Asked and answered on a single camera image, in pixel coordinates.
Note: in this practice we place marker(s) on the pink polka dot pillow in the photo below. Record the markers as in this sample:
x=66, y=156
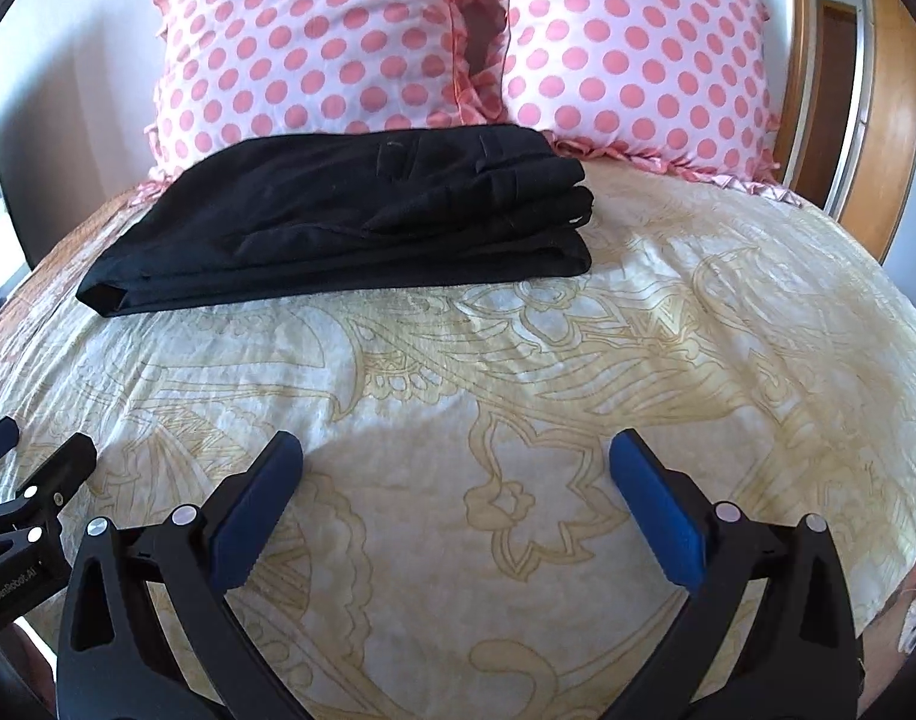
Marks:
x=315, y=52
x=638, y=67

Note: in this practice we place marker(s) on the cream patterned bedspread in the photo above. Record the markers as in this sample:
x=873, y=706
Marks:
x=503, y=390

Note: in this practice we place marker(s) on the person's printed clothing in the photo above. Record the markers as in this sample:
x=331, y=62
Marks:
x=911, y=615

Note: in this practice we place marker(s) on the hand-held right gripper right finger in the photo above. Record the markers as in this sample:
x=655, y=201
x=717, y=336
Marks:
x=656, y=517

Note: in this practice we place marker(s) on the brown patterned bed sheet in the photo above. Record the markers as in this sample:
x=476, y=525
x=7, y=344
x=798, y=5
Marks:
x=45, y=270

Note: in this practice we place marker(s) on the black pants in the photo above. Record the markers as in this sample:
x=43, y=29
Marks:
x=315, y=232

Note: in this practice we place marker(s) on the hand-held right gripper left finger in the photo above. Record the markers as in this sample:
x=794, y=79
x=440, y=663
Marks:
x=255, y=510

